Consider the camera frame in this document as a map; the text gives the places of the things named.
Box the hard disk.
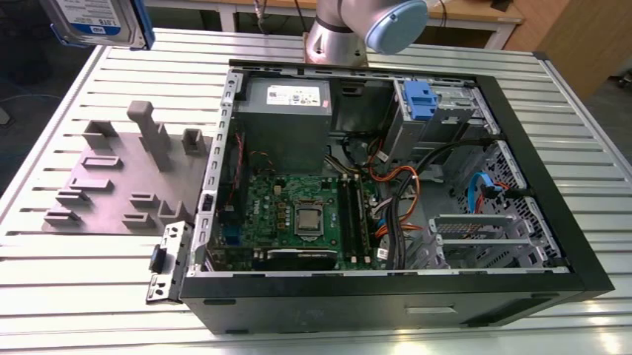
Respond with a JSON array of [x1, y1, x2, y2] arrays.
[[39, 0, 155, 51]]

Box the green motherboard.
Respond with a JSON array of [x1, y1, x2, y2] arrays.
[[206, 172, 392, 273]]

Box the grey power supply unit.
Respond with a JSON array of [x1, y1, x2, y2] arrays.
[[230, 76, 336, 177]]

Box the silver CPU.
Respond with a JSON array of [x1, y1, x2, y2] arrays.
[[294, 208, 326, 234]]

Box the black RAM slot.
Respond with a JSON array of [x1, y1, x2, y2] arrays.
[[338, 175, 358, 262], [356, 175, 373, 262]]

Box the black case fan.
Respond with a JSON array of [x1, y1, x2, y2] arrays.
[[217, 121, 249, 219]]

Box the black graphics card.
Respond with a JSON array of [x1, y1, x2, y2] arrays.
[[250, 246, 340, 273]]

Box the silver drive cage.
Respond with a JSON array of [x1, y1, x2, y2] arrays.
[[384, 77, 495, 163]]

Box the blue plastic drive latch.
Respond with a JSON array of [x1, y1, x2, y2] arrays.
[[402, 80, 440, 121]]

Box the black PC case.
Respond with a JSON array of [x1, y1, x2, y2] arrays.
[[178, 58, 616, 336]]

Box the grey parts rack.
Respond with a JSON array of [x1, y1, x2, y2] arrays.
[[42, 100, 217, 236]]

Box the brown wooden cabinet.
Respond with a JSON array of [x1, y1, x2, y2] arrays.
[[503, 0, 632, 101]]

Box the orange yellow power wires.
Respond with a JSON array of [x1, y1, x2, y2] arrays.
[[368, 138, 427, 240]]

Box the red black twisted wire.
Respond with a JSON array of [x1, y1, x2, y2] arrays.
[[233, 131, 247, 188]]

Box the black cable bundle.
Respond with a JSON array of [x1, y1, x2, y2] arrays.
[[384, 138, 495, 270]]

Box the blue SATA wire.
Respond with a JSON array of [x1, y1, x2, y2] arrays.
[[467, 172, 500, 216]]

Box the silver hinged case bracket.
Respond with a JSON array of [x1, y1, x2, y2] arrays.
[[146, 220, 195, 305]]

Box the wooden desk white frame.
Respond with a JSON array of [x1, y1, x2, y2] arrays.
[[197, 0, 524, 51]]

